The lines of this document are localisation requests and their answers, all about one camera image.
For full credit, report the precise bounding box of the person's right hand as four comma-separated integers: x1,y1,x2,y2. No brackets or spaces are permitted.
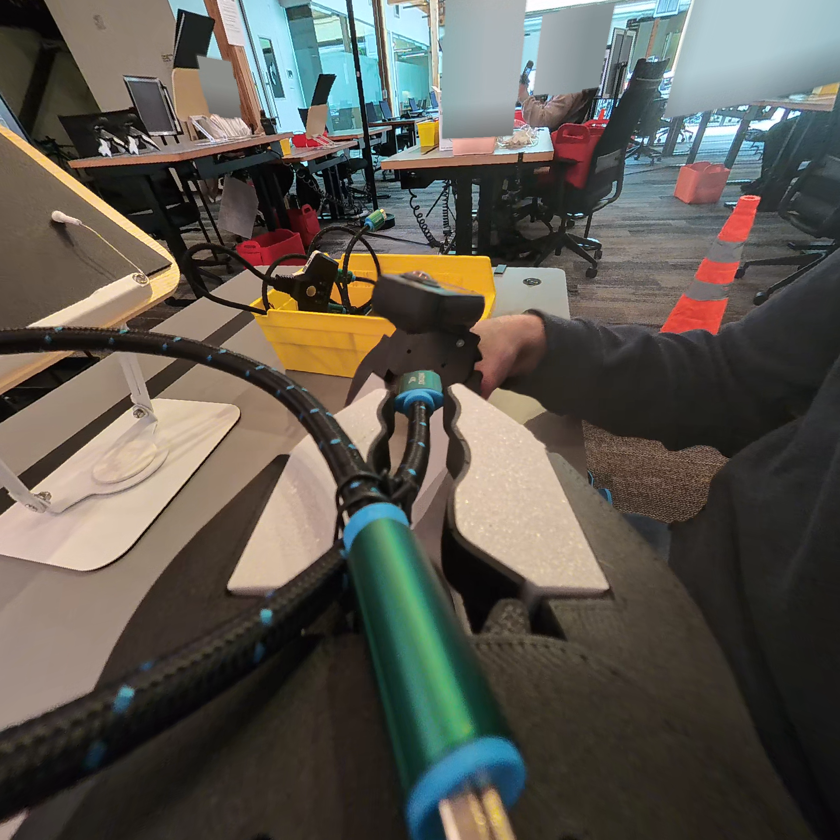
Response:
471,314,549,398

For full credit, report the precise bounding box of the computer monitor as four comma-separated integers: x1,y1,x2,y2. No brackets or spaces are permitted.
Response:
123,75,181,139

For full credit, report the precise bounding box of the white tether wire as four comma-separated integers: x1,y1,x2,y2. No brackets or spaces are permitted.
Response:
51,210,148,284

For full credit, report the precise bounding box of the white monitor stand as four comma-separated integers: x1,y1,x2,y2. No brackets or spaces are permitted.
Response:
0,276,242,572

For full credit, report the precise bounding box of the wooden office desk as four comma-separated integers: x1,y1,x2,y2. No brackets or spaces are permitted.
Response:
381,128,555,257
69,131,293,247

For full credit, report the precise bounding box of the thick braided HDMI cable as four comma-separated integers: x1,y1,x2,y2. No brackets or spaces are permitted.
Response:
0,327,527,840
328,209,389,315

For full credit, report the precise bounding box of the orange traffic cone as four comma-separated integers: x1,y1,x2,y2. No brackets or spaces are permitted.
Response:
659,193,762,336

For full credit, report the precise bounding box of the wooden pillar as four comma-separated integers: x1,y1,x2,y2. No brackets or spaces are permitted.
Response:
203,0,263,132

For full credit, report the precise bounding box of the black switch lead cable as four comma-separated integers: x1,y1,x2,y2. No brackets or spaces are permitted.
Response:
180,226,388,316

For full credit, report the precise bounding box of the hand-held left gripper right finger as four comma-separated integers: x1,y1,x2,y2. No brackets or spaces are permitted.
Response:
441,384,611,621

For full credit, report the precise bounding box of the red storage bin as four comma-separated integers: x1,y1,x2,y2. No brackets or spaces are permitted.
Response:
236,228,307,266

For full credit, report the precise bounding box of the person's dark sweater torso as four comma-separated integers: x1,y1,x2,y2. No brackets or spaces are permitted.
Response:
669,367,840,840

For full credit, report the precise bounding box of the black office chair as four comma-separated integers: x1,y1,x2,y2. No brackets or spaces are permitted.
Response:
735,154,840,306
525,58,670,280

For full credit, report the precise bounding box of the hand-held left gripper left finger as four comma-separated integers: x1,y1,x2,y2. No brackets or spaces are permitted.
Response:
226,387,395,597

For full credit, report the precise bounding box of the yellow plastic bin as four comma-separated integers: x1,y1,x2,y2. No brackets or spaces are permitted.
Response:
252,255,494,378

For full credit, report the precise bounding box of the orange storage box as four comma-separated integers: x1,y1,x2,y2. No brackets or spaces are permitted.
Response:
675,162,731,206

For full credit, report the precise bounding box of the black floor pole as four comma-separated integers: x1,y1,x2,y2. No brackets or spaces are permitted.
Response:
344,0,382,211

